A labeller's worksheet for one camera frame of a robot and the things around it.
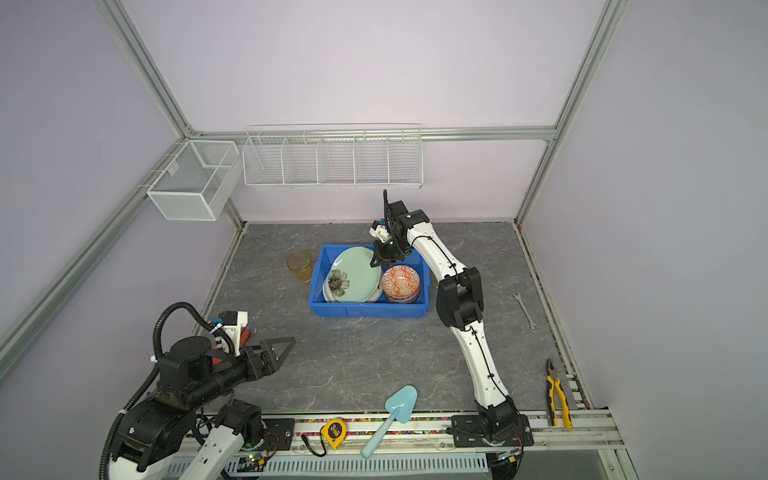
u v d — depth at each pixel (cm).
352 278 96
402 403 78
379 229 91
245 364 56
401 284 93
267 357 56
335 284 97
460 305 63
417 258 71
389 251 87
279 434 74
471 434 74
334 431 73
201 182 100
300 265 105
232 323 59
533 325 93
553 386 80
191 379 48
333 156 100
